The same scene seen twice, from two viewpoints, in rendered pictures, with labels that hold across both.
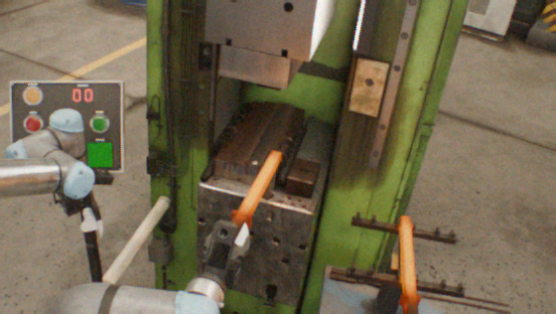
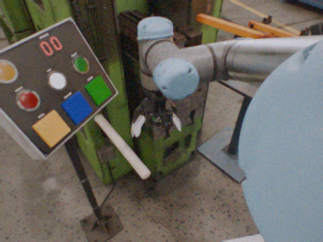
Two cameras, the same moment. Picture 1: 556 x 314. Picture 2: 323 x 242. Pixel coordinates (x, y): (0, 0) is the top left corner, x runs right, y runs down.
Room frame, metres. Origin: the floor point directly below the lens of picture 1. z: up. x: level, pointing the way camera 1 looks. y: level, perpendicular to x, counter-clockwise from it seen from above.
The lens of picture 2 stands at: (0.62, 0.87, 1.49)
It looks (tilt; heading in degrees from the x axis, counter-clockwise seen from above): 45 degrees down; 313
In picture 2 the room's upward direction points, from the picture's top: straight up
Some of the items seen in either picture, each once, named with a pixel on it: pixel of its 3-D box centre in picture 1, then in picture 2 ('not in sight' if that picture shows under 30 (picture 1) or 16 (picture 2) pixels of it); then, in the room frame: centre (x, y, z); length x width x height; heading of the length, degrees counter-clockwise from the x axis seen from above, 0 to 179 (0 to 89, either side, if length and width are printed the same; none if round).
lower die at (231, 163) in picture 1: (262, 139); (142, 33); (1.51, 0.07, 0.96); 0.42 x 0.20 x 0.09; 170
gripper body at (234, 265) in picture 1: (217, 272); not in sight; (0.73, 0.10, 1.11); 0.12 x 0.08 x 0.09; 170
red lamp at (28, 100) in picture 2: (33, 123); (28, 100); (1.21, 0.75, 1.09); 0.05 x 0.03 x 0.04; 80
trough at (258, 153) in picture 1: (270, 131); (145, 25); (1.50, 0.04, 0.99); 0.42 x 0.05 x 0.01; 170
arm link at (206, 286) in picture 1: (205, 296); not in sight; (0.65, 0.11, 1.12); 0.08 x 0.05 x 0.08; 80
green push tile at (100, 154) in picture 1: (100, 154); (97, 90); (1.22, 0.54, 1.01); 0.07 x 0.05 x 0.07; 105
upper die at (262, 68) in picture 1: (273, 42); not in sight; (1.51, 0.07, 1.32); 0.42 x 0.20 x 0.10; 170
